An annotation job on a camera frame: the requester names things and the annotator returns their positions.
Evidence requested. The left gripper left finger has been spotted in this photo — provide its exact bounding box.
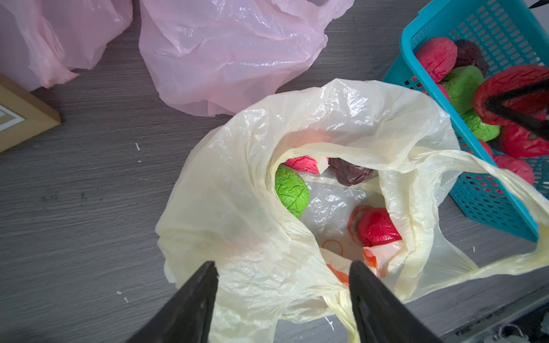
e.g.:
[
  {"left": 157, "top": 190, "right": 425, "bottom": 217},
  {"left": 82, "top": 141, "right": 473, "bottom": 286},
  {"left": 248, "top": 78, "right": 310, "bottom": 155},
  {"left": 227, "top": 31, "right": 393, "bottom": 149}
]
[{"left": 127, "top": 261, "right": 219, "bottom": 343}]

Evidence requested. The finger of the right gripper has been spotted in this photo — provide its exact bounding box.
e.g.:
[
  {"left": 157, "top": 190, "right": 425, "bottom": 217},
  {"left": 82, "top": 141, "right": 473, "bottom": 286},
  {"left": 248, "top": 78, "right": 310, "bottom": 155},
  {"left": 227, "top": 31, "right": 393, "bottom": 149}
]
[
  {"left": 486, "top": 99, "right": 548, "bottom": 141},
  {"left": 486, "top": 79, "right": 549, "bottom": 105}
]

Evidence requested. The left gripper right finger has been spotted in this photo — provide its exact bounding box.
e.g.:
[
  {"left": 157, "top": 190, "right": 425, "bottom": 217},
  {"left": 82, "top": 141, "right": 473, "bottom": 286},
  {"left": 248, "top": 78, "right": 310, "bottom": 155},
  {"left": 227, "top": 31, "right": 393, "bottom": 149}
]
[{"left": 349, "top": 261, "right": 441, "bottom": 343}]

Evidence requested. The red textured fruit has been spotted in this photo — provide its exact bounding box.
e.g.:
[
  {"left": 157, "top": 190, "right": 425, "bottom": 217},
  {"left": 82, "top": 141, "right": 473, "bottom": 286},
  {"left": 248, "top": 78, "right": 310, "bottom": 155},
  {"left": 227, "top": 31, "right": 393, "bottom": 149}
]
[{"left": 500, "top": 124, "right": 548, "bottom": 158}]

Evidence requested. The red cracked fruit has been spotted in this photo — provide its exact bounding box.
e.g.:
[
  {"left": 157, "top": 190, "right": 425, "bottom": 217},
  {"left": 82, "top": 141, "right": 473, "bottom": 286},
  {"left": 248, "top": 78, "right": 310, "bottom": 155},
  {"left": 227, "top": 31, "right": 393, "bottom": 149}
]
[{"left": 472, "top": 63, "right": 549, "bottom": 127}]

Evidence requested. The green apple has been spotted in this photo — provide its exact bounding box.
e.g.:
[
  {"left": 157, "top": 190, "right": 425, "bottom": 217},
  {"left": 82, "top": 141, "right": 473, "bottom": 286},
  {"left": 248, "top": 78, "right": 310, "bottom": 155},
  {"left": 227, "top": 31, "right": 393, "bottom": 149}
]
[{"left": 441, "top": 66, "right": 485, "bottom": 115}]

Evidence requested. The small red fruit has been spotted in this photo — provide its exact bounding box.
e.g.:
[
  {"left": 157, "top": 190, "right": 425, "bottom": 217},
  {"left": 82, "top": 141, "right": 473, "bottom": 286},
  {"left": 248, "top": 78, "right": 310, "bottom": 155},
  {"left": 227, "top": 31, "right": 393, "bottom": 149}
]
[{"left": 493, "top": 155, "right": 535, "bottom": 185}]

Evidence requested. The round red apple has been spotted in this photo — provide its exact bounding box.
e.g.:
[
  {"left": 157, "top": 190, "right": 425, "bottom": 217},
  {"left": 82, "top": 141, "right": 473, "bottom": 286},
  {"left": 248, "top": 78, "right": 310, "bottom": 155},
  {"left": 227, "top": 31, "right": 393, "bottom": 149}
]
[{"left": 463, "top": 140, "right": 494, "bottom": 158}]

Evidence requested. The teal plastic basket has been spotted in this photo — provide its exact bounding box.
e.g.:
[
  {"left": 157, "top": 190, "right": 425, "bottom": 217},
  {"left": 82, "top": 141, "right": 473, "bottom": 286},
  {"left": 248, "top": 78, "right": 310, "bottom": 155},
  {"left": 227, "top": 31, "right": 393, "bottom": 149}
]
[{"left": 380, "top": 0, "right": 549, "bottom": 244}]

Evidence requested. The dark maroon fruit yellow bag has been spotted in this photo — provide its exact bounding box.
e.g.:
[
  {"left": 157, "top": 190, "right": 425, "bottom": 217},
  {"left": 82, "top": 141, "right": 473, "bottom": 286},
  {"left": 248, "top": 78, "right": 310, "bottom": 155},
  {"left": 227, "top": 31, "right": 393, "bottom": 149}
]
[{"left": 328, "top": 158, "right": 374, "bottom": 187}]

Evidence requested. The yellow plastic bag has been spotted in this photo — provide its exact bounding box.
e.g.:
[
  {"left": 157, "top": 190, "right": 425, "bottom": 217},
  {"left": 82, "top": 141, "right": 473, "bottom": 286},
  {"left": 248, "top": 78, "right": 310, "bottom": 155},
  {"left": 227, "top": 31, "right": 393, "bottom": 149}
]
[{"left": 156, "top": 79, "right": 548, "bottom": 342}]

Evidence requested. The small pink plastic bag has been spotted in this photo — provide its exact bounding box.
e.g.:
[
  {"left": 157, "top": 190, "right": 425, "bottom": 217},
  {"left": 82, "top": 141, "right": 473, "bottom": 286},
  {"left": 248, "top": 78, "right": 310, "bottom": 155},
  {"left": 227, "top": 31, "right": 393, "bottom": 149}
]
[{"left": 139, "top": 1, "right": 352, "bottom": 117}]

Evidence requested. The large pink plastic bag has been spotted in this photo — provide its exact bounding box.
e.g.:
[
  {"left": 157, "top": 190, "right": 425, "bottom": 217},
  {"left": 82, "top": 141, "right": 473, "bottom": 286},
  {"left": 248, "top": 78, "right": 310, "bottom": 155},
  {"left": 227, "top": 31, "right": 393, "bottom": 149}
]
[{"left": 1, "top": 0, "right": 133, "bottom": 91}]

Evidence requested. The small green fruit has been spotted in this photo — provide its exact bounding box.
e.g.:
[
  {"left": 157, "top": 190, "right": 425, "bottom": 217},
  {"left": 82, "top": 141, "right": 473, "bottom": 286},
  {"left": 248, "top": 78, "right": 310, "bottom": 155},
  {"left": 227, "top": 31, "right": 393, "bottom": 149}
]
[{"left": 460, "top": 109, "right": 500, "bottom": 142}]

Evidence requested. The small pink-red fruit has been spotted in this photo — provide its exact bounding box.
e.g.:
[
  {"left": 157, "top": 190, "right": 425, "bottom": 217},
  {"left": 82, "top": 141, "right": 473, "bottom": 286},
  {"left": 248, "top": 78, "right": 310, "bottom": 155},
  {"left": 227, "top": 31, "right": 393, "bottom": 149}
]
[{"left": 422, "top": 84, "right": 450, "bottom": 102}]

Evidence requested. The large pink-red fruit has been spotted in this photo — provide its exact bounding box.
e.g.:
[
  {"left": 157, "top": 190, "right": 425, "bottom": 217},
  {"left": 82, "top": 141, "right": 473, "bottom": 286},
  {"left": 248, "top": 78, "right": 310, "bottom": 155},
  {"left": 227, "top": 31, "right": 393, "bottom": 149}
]
[{"left": 415, "top": 37, "right": 458, "bottom": 83}]

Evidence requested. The wooden picture frame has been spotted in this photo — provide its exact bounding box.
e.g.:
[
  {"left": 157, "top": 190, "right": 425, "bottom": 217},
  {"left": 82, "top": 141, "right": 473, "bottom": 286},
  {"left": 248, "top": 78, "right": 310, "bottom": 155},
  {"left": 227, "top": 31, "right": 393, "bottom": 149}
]
[{"left": 1, "top": 74, "right": 61, "bottom": 152}]

